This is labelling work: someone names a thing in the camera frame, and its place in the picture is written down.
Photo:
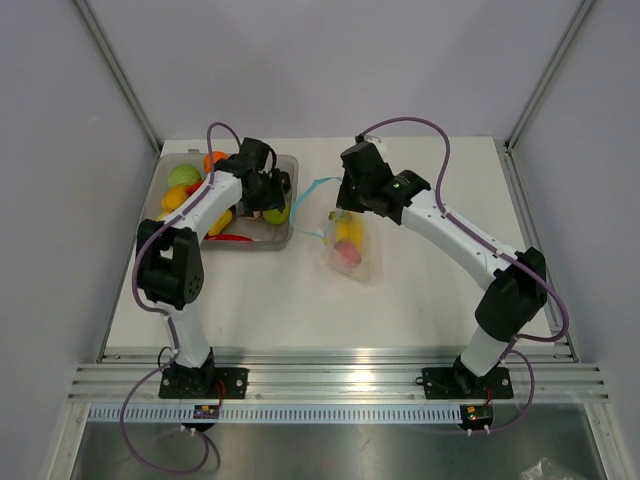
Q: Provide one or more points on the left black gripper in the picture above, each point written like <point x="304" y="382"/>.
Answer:
<point x="273" y="198"/>

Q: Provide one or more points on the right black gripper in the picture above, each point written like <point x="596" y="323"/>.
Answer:
<point x="344" y="201"/>

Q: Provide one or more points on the green apple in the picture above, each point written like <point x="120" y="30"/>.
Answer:
<point x="276" y="217"/>

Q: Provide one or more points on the yellow banana bunch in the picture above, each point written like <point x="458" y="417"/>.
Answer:
<point x="347" y="225"/>

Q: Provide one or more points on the clear zip top bag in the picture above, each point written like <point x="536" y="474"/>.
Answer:
<point x="369" y="271"/>

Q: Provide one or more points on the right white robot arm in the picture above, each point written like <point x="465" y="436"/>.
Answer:
<point x="510" y="280"/>

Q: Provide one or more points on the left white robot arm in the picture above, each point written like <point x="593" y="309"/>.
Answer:
<point x="168" y="273"/>

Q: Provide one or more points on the crumpled plastic bag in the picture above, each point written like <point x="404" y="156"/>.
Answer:
<point x="546" y="469"/>

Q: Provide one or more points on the dark avocado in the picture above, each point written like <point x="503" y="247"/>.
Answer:
<point x="285" y="181"/>

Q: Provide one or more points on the yellow bell pepper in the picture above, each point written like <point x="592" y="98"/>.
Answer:
<point x="223" y="221"/>

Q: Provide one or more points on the orange fruit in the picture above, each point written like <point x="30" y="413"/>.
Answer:
<point x="211" y="159"/>

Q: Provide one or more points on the red chili pepper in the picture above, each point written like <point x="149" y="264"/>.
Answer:
<point x="193" y="188"/>

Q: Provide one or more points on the green cabbage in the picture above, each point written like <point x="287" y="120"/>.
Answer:
<point x="183" y="175"/>

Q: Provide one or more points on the yellow lemon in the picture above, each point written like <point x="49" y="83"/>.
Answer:
<point x="174" y="198"/>

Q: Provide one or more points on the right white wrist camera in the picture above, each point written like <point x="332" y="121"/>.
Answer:
<point x="379" y="144"/>

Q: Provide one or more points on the left aluminium frame post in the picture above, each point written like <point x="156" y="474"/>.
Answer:
<point x="108" y="55"/>

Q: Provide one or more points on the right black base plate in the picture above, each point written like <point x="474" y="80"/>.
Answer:
<point x="440" y="382"/>

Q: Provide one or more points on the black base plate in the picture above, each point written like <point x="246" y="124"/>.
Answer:
<point x="220" y="384"/>
<point x="440" y="382"/>

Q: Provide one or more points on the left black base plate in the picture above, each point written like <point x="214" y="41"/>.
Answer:
<point x="220" y="384"/>

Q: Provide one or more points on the aluminium mounting rail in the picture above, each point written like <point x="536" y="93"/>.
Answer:
<point x="348" y="376"/>

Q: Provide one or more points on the white slotted cable duct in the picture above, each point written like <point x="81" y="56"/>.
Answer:
<point x="278" y="414"/>

